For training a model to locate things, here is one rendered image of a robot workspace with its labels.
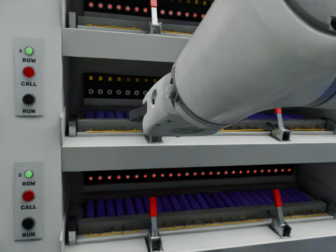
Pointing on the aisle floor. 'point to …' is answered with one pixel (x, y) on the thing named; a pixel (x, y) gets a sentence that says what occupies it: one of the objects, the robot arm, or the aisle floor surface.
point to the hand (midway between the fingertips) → (168, 125)
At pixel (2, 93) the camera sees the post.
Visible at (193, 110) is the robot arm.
